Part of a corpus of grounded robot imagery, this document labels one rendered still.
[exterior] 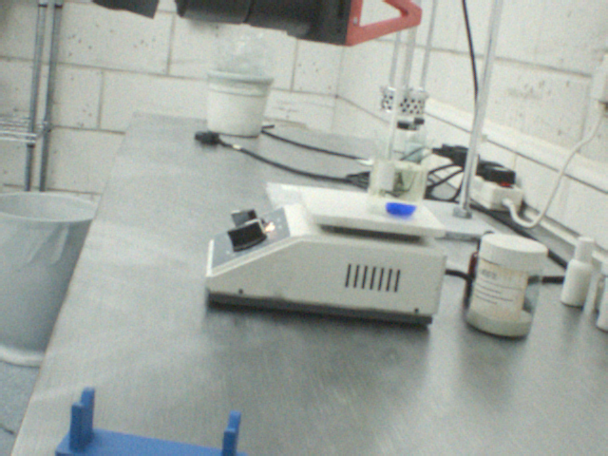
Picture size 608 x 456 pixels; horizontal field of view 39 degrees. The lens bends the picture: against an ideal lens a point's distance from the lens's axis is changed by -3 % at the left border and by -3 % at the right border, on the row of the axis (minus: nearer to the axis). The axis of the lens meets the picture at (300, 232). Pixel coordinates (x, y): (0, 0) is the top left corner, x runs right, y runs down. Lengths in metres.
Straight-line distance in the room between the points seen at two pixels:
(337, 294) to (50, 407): 0.30
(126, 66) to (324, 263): 2.49
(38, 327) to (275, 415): 1.90
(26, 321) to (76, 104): 1.04
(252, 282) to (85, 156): 2.52
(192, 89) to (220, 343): 2.56
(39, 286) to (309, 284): 1.69
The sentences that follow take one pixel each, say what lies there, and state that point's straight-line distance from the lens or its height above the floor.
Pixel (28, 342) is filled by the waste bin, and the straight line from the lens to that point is 2.45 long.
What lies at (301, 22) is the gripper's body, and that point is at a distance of 0.71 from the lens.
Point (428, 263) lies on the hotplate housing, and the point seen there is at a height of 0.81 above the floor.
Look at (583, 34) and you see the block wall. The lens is 1.42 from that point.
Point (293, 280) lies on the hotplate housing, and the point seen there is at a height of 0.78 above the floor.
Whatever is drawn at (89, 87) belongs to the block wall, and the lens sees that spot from 3.20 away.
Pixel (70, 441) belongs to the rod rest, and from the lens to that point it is 0.48.
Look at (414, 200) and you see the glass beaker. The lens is 0.76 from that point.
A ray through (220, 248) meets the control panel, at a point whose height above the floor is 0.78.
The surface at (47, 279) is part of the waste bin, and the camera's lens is 2.38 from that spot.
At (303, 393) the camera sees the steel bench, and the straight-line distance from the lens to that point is 0.60.
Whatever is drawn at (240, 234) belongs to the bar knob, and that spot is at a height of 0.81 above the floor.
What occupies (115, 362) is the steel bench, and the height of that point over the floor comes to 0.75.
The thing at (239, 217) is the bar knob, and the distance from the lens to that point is 0.82.
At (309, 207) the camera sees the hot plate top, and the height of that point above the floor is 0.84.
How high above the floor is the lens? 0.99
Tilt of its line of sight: 13 degrees down
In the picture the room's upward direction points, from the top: 8 degrees clockwise
